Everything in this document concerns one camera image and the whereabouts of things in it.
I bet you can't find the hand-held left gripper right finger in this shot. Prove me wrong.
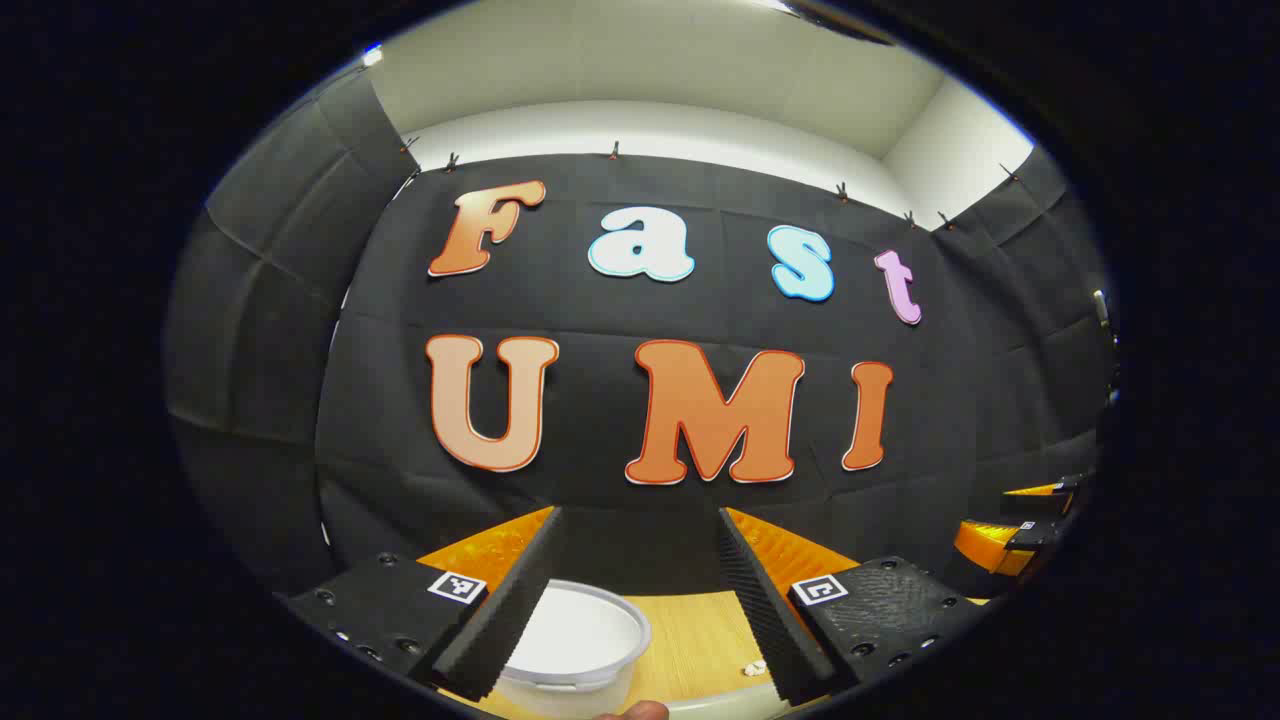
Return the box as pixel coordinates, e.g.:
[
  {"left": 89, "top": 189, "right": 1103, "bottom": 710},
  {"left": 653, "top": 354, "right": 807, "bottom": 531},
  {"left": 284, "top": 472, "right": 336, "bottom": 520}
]
[{"left": 717, "top": 507, "right": 991, "bottom": 707}]

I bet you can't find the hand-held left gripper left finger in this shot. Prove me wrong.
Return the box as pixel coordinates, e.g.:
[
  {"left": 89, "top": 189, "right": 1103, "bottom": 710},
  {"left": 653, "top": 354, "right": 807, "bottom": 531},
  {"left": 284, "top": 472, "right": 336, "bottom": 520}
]
[{"left": 275, "top": 505, "right": 564, "bottom": 703}]

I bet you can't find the white ribbed garbage bin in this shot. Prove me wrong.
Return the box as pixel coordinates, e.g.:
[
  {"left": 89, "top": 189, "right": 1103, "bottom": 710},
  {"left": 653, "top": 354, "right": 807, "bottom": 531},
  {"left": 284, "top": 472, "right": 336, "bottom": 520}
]
[{"left": 495, "top": 580, "right": 653, "bottom": 719}]

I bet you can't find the wooden desktop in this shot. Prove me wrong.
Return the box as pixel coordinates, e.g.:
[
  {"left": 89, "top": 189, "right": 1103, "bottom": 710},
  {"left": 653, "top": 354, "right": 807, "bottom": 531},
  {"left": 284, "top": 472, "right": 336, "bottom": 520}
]
[{"left": 455, "top": 590, "right": 991, "bottom": 720}]

